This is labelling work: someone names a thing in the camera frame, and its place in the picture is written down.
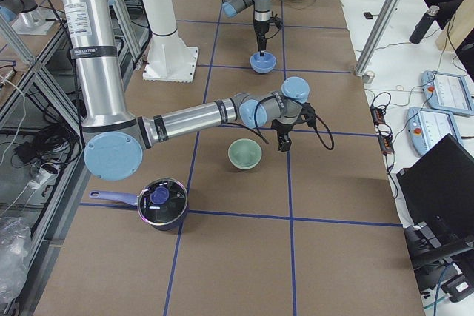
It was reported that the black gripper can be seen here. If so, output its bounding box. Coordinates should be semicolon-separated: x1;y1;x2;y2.
271;103;316;152
253;14;282;57

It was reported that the blue bowl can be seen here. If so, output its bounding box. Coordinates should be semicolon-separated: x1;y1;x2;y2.
250;52;277;74

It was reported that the green bowl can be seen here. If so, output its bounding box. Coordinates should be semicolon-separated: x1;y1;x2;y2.
227;138;262;170

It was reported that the dark blue saucepan with lid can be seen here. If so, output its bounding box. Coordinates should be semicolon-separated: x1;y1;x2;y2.
89;178;189;231

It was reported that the near blue teach pendant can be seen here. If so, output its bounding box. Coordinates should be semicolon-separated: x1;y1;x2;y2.
407;107;464;155

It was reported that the blue teach pendant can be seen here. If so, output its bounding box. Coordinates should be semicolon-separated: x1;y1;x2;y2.
421;71;473;116
407;107;464;155

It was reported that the black laptop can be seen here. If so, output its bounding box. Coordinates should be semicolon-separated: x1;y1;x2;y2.
395;132;474;243

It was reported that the black water bottle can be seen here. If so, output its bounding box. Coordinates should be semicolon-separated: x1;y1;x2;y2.
409;5;439;44

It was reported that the far blue teach pendant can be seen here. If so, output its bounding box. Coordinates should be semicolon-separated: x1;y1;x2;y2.
421;71;473;116

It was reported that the crumpled clear plastic bag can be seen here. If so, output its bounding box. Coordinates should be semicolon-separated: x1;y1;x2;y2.
1;217;31;304

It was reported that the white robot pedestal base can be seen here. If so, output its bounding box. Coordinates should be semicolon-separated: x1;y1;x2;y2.
142;0;199;83

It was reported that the aluminium frame post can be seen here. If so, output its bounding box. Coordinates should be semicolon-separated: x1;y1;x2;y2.
353;0;400;84

